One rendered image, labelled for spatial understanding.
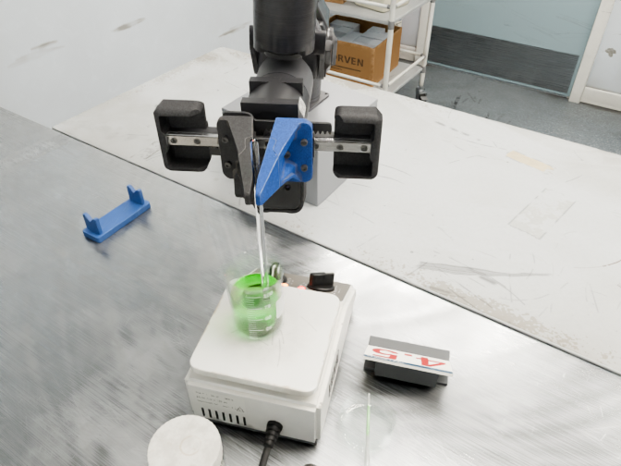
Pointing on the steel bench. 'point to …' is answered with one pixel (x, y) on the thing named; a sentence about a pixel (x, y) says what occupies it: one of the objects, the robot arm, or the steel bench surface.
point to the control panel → (311, 289)
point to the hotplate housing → (245, 396)
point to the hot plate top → (207, 349)
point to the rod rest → (99, 227)
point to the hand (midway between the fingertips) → (260, 173)
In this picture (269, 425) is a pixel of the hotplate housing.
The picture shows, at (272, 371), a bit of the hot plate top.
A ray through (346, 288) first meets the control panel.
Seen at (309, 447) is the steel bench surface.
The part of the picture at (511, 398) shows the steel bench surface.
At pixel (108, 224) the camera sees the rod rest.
